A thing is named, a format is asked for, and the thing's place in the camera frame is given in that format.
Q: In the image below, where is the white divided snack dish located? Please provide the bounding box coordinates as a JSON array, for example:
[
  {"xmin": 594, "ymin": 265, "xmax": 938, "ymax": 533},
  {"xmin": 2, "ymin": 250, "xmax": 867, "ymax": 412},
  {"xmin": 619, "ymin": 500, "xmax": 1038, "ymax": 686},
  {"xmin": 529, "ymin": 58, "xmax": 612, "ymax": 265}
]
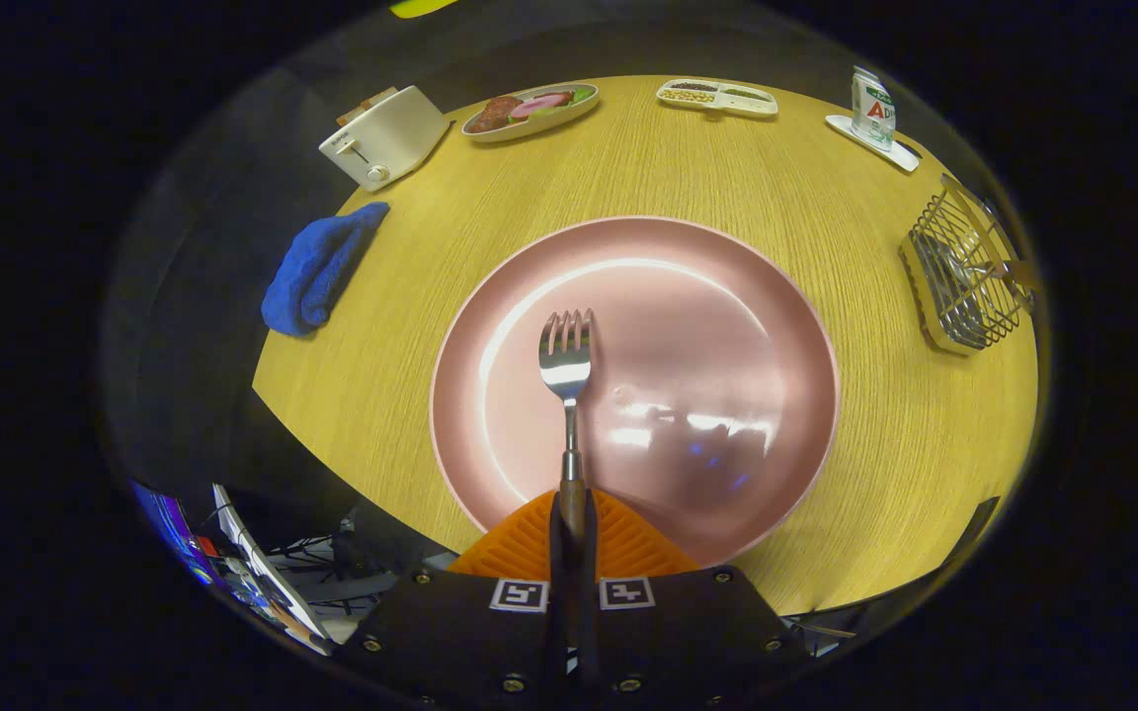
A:
[{"xmin": 656, "ymin": 78, "xmax": 779, "ymax": 120}]

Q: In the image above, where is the grey oval food plate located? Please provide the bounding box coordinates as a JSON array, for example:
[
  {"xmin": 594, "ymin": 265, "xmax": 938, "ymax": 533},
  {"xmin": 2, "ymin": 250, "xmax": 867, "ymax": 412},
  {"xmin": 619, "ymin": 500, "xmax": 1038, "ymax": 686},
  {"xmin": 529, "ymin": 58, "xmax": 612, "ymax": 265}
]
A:
[{"xmin": 461, "ymin": 83, "xmax": 601, "ymax": 144}]

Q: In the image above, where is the cream white toaster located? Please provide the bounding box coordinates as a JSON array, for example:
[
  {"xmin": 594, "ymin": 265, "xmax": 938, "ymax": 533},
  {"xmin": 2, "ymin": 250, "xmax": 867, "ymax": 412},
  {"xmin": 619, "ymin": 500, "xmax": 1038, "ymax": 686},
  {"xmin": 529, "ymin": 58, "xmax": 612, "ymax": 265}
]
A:
[{"xmin": 318, "ymin": 85, "xmax": 451, "ymax": 193}]

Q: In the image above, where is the white drink bottle green label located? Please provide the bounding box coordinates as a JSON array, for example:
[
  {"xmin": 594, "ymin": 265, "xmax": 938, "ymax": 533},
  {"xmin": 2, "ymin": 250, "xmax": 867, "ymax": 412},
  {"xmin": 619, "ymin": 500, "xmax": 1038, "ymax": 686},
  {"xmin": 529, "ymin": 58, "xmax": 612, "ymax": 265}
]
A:
[{"xmin": 850, "ymin": 65, "xmax": 897, "ymax": 151}]

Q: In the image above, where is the blue folded cloth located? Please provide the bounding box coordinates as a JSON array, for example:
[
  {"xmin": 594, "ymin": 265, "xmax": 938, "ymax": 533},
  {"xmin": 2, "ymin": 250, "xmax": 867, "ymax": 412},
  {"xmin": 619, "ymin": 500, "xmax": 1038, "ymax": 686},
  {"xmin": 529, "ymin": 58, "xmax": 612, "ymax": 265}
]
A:
[{"xmin": 261, "ymin": 201, "xmax": 391, "ymax": 338}]

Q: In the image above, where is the metal wire utensil basket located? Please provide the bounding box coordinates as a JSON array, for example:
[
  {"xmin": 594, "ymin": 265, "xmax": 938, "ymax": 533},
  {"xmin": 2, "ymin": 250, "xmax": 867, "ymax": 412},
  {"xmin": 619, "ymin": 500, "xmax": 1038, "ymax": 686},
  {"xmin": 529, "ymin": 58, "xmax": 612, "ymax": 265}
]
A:
[{"xmin": 900, "ymin": 174, "xmax": 1036, "ymax": 356}]

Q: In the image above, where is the white square coaster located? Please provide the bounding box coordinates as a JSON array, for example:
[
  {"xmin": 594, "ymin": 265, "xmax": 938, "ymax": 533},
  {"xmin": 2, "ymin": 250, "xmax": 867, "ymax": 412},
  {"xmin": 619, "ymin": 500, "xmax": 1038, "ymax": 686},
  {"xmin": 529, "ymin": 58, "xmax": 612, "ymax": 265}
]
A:
[{"xmin": 824, "ymin": 114, "xmax": 922, "ymax": 174}]

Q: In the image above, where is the tilted white-edged display screen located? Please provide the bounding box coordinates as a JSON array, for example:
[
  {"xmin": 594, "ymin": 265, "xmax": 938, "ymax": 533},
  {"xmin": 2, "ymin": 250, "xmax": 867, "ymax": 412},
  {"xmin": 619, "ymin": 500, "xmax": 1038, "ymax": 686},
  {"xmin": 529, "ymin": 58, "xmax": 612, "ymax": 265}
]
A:
[{"xmin": 211, "ymin": 483, "xmax": 333, "ymax": 645}]

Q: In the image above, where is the colourful computer monitor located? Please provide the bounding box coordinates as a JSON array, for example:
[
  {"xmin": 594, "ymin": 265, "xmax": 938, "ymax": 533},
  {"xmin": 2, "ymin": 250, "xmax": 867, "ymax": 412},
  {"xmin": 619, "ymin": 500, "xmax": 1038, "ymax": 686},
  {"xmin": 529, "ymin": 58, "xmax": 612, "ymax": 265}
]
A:
[{"xmin": 129, "ymin": 481, "xmax": 219, "ymax": 586}]

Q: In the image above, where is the black tripod stand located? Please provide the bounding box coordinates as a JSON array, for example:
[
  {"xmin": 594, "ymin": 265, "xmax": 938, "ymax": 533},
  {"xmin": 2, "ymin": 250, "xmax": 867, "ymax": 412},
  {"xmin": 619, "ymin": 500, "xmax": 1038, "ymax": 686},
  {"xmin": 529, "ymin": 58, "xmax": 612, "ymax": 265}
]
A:
[{"xmin": 273, "ymin": 509, "xmax": 402, "ymax": 615}]

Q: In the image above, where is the black backdrop cloth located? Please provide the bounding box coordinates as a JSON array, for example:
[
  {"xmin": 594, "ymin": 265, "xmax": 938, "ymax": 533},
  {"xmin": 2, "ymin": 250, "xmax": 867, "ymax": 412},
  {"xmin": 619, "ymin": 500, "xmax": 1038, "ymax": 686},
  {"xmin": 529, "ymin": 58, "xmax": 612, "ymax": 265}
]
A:
[{"xmin": 100, "ymin": 0, "xmax": 1049, "ymax": 593}]

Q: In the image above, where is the black table edge clamp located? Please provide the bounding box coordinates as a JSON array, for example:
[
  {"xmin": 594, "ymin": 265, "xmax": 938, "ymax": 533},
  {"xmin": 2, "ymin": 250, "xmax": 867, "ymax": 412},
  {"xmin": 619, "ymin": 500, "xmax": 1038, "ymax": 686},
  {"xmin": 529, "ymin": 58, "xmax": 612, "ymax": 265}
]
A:
[{"xmin": 944, "ymin": 497, "xmax": 1002, "ymax": 566}]

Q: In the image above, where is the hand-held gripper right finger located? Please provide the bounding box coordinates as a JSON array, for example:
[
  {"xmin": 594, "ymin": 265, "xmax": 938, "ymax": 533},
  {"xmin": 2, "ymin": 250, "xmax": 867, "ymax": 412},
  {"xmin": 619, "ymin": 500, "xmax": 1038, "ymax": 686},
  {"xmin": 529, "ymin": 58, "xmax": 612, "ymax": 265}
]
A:
[{"xmin": 574, "ymin": 489, "xmax": 817, "ymax": 710}]

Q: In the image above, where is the metal spoon wooden handle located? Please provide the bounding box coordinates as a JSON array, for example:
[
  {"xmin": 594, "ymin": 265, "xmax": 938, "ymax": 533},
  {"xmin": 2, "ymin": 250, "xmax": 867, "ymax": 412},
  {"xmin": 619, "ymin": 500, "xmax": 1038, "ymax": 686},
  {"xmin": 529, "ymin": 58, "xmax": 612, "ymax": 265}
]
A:
[{"xmin": 939, "ymin": 176, "xmax": 1046, "ymax": 337}]

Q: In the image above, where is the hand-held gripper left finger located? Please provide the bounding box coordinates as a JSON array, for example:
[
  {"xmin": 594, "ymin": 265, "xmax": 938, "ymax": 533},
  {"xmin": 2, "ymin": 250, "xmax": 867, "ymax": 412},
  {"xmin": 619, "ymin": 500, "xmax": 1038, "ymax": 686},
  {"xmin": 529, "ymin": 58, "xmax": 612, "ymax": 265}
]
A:
[{"xmin": 332, "ymin": 489, "xmax": 570, "ymax": 710}]

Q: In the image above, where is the pink round plate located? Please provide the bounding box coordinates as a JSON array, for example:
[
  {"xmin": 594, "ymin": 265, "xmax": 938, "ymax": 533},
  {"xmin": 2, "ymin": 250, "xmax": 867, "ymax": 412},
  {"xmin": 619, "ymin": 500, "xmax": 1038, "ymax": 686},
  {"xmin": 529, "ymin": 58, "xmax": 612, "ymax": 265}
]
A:
[{"xmin": 430, "ymin": 215, "xmax": 841, "ymax": 569}]

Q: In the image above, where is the brown meat patty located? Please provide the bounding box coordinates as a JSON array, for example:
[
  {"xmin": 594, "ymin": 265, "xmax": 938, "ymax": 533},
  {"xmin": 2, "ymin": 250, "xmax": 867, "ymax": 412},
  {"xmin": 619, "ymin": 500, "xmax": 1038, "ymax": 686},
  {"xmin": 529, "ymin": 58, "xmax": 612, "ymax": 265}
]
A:
[{"xmin": 470, "ymin": 96, "xmax": 525, "ymax": 133}]

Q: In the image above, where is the metal fork wooden handle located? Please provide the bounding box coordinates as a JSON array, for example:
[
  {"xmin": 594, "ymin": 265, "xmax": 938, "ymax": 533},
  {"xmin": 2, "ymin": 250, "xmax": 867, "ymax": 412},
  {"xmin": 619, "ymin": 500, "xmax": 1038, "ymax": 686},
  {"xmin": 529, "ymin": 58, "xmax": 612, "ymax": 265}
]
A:
[{"xmin": 538, "ymin": 308, "xmax": 596, "ymax": 593}]

